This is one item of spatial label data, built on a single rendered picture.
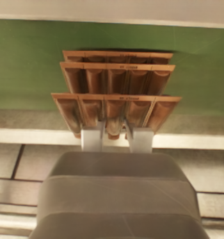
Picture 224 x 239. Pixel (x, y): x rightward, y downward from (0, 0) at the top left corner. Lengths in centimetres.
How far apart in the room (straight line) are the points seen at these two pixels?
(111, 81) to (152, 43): 5
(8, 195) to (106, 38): 31
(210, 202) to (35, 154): 34
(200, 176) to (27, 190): 32
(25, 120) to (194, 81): 25
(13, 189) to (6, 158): 6
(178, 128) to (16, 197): 30
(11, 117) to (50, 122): 7
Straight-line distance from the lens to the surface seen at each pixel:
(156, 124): 17
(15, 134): 30
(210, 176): 39
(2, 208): 57
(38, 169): 36
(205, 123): 31
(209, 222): 24
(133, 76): 16
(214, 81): 24
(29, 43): 19
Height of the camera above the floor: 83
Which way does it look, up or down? 29 degrees down
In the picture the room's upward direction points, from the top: 176 degrees counter-clockwise
